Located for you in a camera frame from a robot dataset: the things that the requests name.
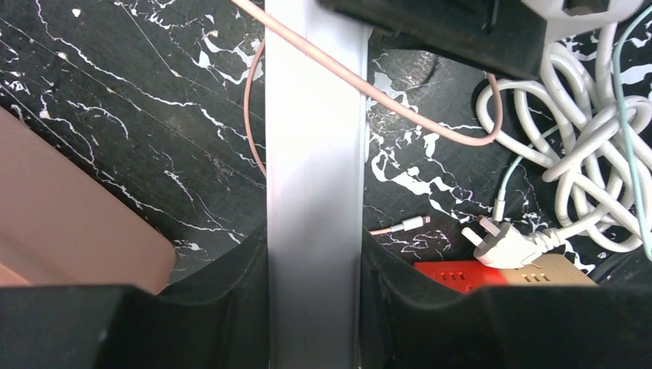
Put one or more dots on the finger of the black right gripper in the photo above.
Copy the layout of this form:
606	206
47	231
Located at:
502	37

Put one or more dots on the pink plastic storage box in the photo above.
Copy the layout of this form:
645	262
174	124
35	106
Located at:
60	227

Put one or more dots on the white three pin plug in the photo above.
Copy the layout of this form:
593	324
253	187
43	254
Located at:
504	247

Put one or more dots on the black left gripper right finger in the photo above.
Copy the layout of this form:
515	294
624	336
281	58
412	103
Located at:
407	320

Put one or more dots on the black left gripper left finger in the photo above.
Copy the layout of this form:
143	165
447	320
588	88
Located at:
217	317

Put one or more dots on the red cube socket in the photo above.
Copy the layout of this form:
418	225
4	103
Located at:
461	276

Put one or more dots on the tan cube socket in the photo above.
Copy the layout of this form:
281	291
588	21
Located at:
549	269

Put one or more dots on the white power strip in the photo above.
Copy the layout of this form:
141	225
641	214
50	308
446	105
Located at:
315	143

